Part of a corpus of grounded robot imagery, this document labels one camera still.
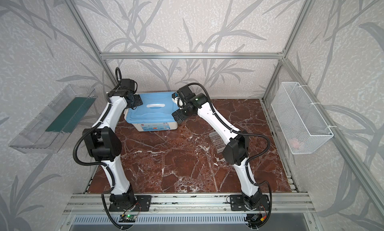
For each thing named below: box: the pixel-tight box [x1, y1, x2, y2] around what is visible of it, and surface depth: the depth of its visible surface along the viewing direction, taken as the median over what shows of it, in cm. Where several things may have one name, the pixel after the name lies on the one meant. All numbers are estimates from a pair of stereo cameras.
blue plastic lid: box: [126, 91, 179, 124], surface depth 93 cm
